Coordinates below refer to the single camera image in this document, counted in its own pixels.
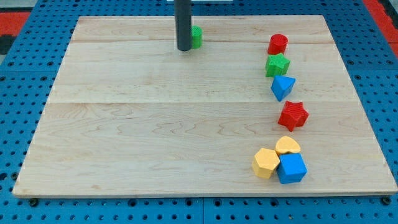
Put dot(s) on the yellow hexagon block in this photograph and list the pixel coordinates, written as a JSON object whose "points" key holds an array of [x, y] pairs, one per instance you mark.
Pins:
{"points": [[265, 162]]}

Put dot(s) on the red star block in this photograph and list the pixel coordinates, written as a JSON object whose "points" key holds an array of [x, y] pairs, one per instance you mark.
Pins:
{"points": [[293, 115]]}

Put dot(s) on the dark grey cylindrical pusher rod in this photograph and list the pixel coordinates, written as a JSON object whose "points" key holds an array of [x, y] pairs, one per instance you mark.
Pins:
{"points": [[183, 24]]}

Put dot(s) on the blue triangle block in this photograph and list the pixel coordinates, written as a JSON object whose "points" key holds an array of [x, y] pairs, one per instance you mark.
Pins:
{"points": [[282, 86]]}

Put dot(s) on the green star block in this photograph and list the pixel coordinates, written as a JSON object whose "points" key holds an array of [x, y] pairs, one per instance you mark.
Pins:
{"points": [[276, 65]]}

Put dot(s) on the blue cube block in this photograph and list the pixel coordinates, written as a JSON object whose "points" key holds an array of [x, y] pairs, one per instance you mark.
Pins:
{"points": [[291, 168]]}

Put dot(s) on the light wooden board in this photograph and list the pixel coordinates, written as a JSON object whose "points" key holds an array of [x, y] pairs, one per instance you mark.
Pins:
{"points": [[130, 116]]}

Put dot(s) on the green cylinder block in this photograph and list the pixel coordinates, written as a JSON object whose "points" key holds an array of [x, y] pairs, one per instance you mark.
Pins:
{"points": [[196, 37]]}

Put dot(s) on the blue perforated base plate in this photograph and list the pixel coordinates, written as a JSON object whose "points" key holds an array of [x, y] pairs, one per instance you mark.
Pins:
{"points": [[29, 69]]}

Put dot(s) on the yellow heart block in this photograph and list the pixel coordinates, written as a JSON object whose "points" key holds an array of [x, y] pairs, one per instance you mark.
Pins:
{"points": [[287, 145]]}

